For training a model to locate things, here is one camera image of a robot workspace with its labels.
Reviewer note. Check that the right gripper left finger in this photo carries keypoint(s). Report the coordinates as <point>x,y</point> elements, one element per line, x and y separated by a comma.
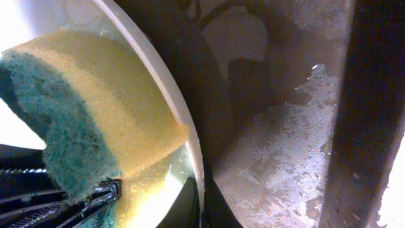
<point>185,211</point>

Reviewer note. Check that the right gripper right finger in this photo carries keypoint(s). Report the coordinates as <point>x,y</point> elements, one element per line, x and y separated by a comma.
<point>217,213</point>

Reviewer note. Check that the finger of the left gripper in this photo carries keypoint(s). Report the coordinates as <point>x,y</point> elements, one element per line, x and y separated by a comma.
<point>29,198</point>

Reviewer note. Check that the white plate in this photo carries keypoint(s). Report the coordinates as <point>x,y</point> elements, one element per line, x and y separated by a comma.
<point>22,21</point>

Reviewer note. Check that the green and yellow sponge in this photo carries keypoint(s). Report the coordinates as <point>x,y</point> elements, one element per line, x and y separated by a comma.
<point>101,116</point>

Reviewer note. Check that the brown rectangular serving tray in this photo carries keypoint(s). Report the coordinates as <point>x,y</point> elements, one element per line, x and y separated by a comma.
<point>298,105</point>

